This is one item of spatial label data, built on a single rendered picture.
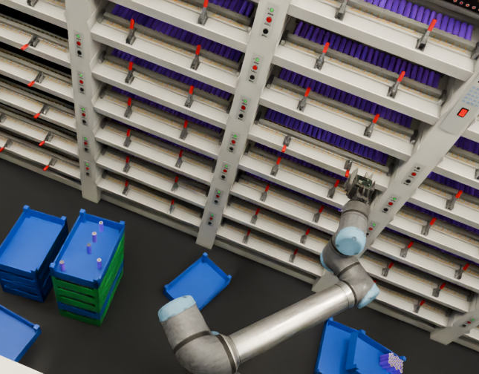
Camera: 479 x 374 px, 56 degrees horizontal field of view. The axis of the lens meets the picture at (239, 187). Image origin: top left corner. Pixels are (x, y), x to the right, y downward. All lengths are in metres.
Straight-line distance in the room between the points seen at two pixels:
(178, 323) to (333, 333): 1.35
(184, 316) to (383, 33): 1.05
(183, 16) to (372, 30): 0.64
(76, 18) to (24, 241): 1.03
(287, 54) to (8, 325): 1.72
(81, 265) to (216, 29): 1.10
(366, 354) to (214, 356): 1.33
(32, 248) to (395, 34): 1.75
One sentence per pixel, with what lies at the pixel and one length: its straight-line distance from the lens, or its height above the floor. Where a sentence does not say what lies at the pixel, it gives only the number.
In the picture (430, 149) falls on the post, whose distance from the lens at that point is 1.77.
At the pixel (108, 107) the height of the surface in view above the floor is 0.75.
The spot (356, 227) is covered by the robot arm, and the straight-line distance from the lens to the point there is 1.48.
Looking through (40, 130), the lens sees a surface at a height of 0.37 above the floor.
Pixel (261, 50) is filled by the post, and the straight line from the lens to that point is 1.63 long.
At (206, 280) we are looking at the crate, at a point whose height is 0.00.
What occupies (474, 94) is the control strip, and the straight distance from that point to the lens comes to 1.64.
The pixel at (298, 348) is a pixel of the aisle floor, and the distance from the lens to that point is 2.46.
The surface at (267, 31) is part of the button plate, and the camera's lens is 1.58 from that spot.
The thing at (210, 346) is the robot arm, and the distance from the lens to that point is 1.33.
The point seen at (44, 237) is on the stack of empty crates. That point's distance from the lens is 2.32.
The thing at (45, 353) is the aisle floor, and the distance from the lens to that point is 2.34.
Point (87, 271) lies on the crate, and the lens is 2.03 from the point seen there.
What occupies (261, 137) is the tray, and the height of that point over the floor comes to 0.93.
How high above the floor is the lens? 2.19
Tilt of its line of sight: 49 degrees down
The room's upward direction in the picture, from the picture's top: 19 degrees clockwise
